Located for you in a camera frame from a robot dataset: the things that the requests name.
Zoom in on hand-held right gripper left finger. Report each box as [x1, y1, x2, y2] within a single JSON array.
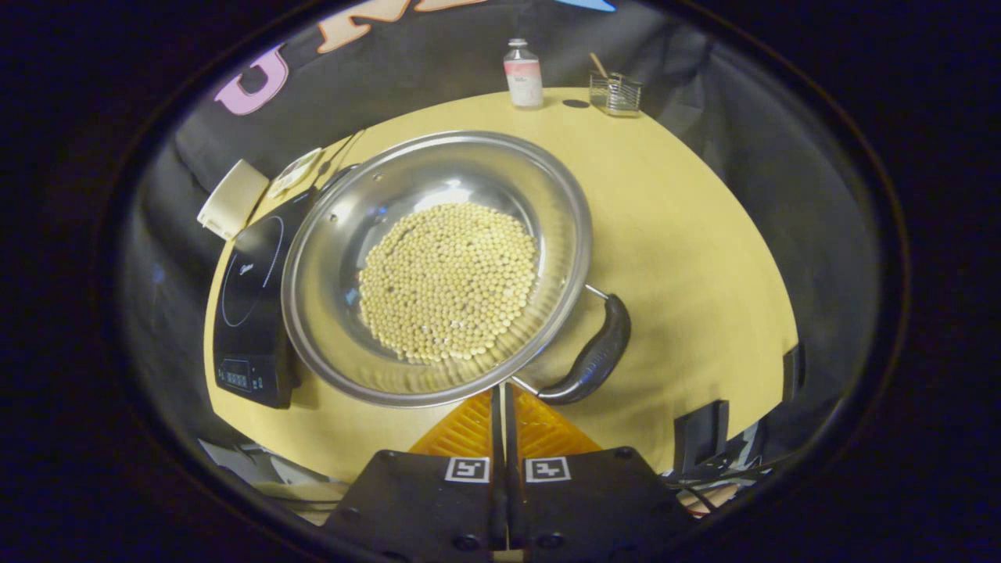
[[325, 383, 505, 552]]

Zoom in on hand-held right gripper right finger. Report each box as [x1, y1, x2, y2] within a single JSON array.
[[504, 383, 693, 552]]

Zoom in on black induction cooktop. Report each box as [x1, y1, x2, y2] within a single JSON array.
[[213, 164, 361, 410]]

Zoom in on stainless steel pot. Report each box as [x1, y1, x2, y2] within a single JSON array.
[[280, 130, 633, 409]]

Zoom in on black rectangular block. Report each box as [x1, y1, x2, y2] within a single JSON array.
[[675, 400, 730, 470]]

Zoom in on pile of soybeans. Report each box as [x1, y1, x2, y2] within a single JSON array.
[[358, 202, 540, 365]]

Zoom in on white toaster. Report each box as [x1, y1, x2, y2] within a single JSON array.
[[197, 160, 270, 241]]

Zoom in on black backdrop cloth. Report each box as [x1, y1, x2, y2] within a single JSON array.
[[117, 0, 884, 470]]

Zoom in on clear bottle with pink label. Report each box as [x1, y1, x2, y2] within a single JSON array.
[[503, 38, 544, 109]]

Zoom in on metal wire basket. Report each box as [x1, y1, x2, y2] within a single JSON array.
[[588, 72, 644, 118]]

